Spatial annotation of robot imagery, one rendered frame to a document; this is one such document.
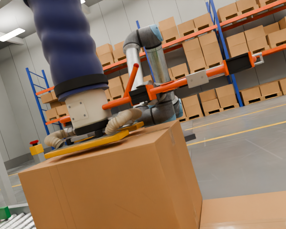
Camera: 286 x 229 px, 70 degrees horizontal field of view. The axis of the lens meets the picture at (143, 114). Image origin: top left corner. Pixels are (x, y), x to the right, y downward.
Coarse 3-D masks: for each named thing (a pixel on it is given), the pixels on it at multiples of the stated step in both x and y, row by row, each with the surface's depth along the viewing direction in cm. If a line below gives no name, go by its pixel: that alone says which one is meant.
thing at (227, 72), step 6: (246, 54) 65; (228, 60) 66; (234, 60) 66; (240, 60) 66; (246, 60) 65; (252, 60) 64; (228, 66) 67; (234, 66) 67; (240, 66) 66; (246, 66) 66; (252, 66) 64; (228, 72) 66; (234, 72) 66
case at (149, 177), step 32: (160, 128) 85; (64, 160) 77; (96, 160) 68; (128, 160) 64; (160, 160) 61; (32, 192) 81; (64, 192) 75; (96, 192) 70; (128, 192) 66; (160, 192) 62; (192, 192) 85; (64, 224) 77; (96, 224) 72; (128, 224) 67; (160, 224) 63; (192, 224) 73
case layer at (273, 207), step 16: (272, 192) 87; (208, 208) 90; (224, 208) 86; (240, 208) 83; (256, 208) 80; (272, 208) 77; (208, 224) 79; (224, 224) 76; (240, 224) 74; (256, 224) 72; (272, 224) 69
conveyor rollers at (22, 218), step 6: (12, 216) 155; (18, 216) 151; (24, 216) 146; (30, 216) 148; (0, 222) 154; (6, 222) 150; (12, 222) 145; (18, 222) 140; (24, 222) 136; (30, 222) 138; (0, 228) 138; (6, 228) 135; (12, 228) 135; (18, 228) 131; (24, 228) 126; (30, 228) 128
